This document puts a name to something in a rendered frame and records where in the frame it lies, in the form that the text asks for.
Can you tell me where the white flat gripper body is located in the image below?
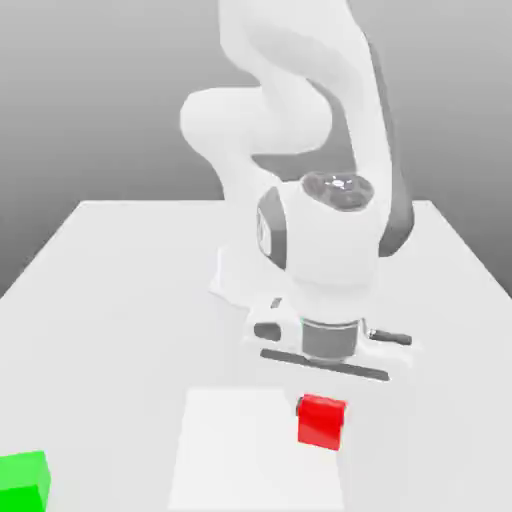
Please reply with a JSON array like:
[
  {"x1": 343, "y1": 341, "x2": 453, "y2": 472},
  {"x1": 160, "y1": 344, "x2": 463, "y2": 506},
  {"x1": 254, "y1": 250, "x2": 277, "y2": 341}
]
[{"x1": 255, "y1": 338, "x2": 415, "y2": 397}]

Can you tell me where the small green cube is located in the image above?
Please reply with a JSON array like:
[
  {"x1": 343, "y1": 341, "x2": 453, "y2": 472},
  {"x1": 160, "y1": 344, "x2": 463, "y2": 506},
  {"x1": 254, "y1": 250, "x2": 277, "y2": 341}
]
[{"x1": 0, "y1": 450, "x2": 52, "y2": 512}]

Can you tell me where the small red cube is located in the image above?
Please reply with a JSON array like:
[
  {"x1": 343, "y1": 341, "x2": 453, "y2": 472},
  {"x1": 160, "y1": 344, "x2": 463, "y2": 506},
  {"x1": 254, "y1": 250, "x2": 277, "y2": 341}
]
[{"x1": 296, "y1": 393, "x2": 348, "y2": 452}]

